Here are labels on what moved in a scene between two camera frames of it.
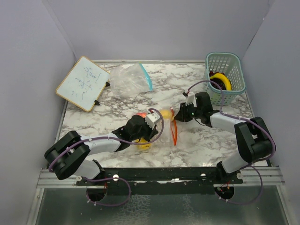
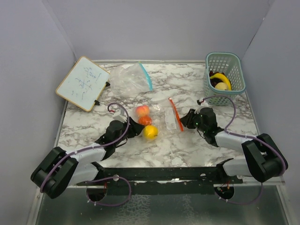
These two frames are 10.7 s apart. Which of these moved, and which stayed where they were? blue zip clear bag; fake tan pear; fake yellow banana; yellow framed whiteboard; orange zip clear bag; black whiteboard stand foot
Moved: orange zip clear bag; fake tan pear
Stayed: blue zip clear bag; fake yellow banana; black whiteboard stand foot; yellow framed whiteboard
